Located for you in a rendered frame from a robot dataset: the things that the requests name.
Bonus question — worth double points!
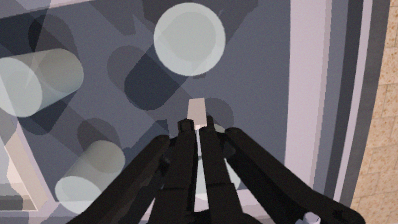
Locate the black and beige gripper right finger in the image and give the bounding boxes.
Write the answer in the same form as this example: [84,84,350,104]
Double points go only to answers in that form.
[197,98,366,224]

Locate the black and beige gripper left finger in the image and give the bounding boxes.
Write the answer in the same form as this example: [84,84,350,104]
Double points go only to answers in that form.
[66,99,200,224]

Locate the clear glass cylinder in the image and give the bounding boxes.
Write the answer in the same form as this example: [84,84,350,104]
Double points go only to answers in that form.
[154,2,225,76]
[0,49,84,117]
[195,124,241,201]
[55,140,125,214]

